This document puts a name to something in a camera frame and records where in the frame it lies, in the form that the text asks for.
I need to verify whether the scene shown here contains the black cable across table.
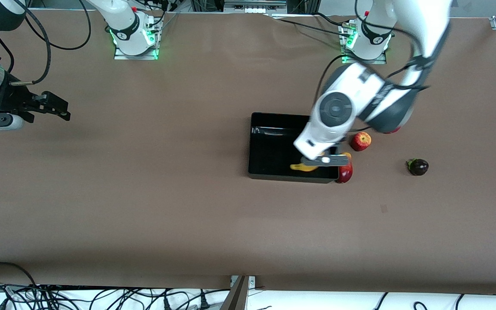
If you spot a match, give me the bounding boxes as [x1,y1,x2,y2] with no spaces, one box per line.
[270,13,356,39]

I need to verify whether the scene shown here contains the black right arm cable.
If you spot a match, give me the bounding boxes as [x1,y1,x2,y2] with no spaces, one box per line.
[0,0,92,86]

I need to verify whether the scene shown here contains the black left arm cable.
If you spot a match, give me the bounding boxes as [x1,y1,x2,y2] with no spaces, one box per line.
[315,0,429,132]

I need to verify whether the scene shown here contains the black cable tangle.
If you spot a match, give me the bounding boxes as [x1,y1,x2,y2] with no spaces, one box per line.
[0,282,231,310]

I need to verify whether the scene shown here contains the dark purple eggplant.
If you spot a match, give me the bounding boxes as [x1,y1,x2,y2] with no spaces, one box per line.
[406,158,429,177]

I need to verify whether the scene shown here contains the red yellow apple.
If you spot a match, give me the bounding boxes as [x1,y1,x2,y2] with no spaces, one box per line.
[350,132,372,152]

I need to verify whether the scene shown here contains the red yellow mango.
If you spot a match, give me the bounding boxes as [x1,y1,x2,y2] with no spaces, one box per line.
[336,152,354,184]

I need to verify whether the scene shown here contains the dark grey metal post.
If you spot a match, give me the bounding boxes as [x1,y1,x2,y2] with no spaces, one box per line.
[220,276,248,310]

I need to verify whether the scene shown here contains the small metal bracket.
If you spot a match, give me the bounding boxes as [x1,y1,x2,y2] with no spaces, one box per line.
[230,276,256,288]

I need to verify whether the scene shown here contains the black rectangular box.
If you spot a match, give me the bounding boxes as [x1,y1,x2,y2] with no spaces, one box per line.
[248,112,339,184]

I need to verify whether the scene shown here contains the grey aluminium rail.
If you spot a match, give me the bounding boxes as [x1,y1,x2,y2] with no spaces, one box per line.
[223,0,287,13]

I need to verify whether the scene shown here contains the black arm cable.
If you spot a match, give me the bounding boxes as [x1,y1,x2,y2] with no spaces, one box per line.
[0,0,92,86]
[315,0,429,132]

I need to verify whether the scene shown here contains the yellow banana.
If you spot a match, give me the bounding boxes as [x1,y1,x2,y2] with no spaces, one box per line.
[290,162,320,173]

